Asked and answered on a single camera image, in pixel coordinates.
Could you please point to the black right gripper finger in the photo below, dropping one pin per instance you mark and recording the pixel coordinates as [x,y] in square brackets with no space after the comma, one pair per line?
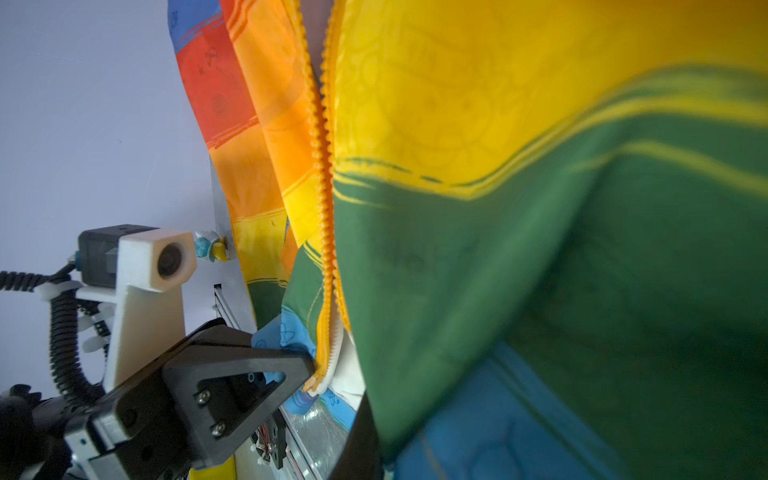
[361,457]

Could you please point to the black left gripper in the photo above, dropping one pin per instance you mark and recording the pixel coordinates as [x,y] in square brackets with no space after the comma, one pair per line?
[191,408]

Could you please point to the multicolour patchwork jacket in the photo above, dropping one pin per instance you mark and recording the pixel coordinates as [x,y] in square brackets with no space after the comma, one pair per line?
[534,233]

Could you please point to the white teal small toy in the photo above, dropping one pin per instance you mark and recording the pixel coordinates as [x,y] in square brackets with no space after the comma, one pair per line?
[211,246]

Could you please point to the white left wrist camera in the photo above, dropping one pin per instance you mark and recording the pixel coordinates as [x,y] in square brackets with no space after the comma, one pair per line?
[151,267]

